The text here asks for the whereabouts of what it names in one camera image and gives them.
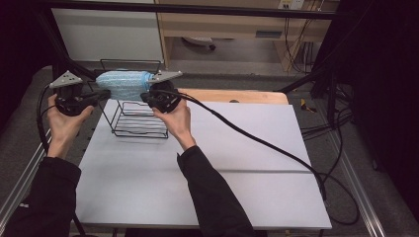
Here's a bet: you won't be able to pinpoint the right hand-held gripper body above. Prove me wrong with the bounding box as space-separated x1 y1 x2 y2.
146 70 183 114

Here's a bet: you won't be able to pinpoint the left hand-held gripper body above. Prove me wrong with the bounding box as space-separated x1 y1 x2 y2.
48 69 101 118

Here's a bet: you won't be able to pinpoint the black wire rack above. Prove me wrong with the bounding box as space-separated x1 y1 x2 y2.
87 58 170 139

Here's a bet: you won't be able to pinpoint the person's right hand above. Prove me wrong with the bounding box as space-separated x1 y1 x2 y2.
151 98 198 152

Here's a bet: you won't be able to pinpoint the person's left hand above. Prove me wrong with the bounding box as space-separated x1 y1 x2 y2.
46 93 95 159

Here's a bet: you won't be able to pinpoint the white panel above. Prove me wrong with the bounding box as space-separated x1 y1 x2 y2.
51 8 165 62

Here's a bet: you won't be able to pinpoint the white chair base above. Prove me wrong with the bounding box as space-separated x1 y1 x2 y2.
181 36 217 51

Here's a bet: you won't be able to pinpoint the black curtain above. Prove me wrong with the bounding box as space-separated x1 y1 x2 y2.
312 0 419 213
0 0 58 131

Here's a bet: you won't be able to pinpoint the wooden board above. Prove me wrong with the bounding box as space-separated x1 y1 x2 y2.
177 88 291 106

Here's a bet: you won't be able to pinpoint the wooden desk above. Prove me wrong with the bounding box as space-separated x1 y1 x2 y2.
154 0 340 73

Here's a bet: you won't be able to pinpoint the yellow and black tool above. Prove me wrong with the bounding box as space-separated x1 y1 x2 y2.
299 98 318 114

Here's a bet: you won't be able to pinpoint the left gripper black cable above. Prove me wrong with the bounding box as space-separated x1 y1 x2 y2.
35 83 57 156

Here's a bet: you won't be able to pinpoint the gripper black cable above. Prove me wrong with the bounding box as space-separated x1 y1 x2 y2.
35 83 57 156
152 88 361 226

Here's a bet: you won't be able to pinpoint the black frame crossbar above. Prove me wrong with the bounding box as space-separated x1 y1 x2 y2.
42 0 340 21

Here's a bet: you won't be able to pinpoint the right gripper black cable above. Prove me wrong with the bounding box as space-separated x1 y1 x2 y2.
152 88 361 226

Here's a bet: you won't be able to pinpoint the aluminium rail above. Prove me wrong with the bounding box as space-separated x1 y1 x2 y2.
0 129 53 228
332 141 387 237

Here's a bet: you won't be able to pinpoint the hanging cables under desk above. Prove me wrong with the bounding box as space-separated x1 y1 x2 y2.
283 16 318 74

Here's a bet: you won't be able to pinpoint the white wall outlet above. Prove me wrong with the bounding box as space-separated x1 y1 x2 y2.
278 0 305 10

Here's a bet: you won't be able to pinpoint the bundle of black floor cables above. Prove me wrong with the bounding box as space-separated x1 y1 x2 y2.
300 82 356 140

